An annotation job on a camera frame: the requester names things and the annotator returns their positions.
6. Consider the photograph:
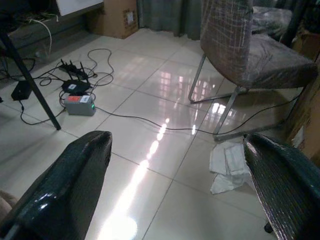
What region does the large brown cardboard box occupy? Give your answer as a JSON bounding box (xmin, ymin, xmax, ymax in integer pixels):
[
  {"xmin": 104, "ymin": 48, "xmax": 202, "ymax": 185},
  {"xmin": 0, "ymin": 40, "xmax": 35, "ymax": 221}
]
[{"xmin": 284, "ymin": 32, "xmax": 320, "ymax": 166}]

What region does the white cable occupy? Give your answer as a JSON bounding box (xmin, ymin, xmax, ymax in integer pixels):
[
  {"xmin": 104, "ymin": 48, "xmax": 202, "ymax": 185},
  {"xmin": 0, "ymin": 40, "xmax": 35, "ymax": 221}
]
[{"xmin": 27, "ymin": 18, "xmax": 53, "ymax": 57}]

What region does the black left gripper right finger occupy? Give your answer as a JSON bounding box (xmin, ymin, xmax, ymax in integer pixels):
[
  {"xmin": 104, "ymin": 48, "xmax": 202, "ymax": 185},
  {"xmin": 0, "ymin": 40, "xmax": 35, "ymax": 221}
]
[{"xmin": 242, "ymin": 132, "xmax": 320, "ymax": 240}]

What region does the white crumpled cloth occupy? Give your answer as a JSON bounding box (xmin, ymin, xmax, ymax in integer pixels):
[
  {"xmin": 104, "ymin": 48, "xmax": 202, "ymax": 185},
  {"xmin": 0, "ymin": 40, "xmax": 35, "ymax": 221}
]
[{"xmin": 209, "ymin": 141, "xmax": 254, "ymax": 195}]

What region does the grey power box with red label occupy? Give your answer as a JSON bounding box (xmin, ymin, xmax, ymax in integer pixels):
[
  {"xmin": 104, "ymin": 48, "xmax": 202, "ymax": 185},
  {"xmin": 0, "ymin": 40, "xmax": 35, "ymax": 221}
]
[{"xmin": 62, "ymin": 94, "xmax": 96, "ymax": 117}]

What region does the white board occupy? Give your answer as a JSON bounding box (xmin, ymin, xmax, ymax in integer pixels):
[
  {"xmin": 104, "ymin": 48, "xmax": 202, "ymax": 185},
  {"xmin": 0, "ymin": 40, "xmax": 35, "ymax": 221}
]
[{"xmin": 55, "ymin": 0, "xmax": 105, "ymax": 17}]

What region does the brown cardboard box with label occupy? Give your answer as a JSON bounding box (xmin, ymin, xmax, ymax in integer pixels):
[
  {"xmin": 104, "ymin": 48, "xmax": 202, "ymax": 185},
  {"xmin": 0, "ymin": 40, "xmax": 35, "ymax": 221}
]
[{"xmin": 86, "ymin": 0, "xmax": 139, "ymax": 40}]

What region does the black router with antennas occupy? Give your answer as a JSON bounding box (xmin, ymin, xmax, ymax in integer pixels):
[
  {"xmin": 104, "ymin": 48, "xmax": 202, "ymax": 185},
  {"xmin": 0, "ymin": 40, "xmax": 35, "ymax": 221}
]
[{"xmin": 58, "ymin": 58, "xmax": 89, "ymax": 81}]

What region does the grey curtain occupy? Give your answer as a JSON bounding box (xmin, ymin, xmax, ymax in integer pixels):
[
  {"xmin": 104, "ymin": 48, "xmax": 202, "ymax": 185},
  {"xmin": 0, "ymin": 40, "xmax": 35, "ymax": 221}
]
[{"xmin": 136, "ymin": 0, "xmax": 205, "ymax": 41}]

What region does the round black device with label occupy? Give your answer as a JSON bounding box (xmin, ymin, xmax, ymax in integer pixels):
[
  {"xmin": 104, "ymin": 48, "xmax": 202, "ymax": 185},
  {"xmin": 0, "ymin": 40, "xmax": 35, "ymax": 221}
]
[{"xmin": 61, "ymin": 79, "xmax": 92, "ymax": 95}]

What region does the long black floor cable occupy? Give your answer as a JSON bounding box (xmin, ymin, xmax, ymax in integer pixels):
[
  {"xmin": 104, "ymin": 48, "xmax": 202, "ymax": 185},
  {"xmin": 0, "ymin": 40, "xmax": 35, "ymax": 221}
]
[{"xmin": 94, "ymin": 84, "xmax": 305, "ymax": 134}]

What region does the small black box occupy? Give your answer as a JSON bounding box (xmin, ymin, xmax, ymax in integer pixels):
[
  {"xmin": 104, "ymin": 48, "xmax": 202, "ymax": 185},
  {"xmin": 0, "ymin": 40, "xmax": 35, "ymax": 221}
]
[{"xmin": 10, "ymin": 79, "xmax": 34, "ymax": 101}]

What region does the plastic-wrapped grey sofa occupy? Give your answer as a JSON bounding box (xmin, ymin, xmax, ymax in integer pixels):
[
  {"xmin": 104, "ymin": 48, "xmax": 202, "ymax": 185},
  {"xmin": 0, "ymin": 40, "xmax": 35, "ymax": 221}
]
[{"xmin": 250, "ymin": 5, "xmax": 294, "ymax": 41}]

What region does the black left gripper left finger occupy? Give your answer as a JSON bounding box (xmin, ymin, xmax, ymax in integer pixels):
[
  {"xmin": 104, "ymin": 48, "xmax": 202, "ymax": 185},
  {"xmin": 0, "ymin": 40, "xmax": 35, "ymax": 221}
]
[{"xmin": 0, "ymin": 130, "xmax": 113, "ymax": 240}]

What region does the grey plastic-wrapped metal-frame chair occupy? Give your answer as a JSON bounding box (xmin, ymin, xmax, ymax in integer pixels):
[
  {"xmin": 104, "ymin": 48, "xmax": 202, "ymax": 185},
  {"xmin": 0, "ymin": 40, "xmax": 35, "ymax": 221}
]
[{"xmin": 187, "ymin": 0, "xmax": 319, "ymax": 141}]

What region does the black slanted table leg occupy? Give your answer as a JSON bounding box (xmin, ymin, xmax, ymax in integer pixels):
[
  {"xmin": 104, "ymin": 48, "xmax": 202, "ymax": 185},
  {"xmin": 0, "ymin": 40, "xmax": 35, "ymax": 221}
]
[{"xmin": 0, "ymin": 31, "xmax": 62, "ymax": 131}]

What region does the looped black cable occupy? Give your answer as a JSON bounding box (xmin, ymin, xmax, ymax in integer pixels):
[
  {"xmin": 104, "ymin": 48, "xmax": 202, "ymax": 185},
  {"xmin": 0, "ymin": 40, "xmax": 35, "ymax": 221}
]
[{"xmin": 86, "ymin": 48, "xmax": 115, "ymax": 87}]

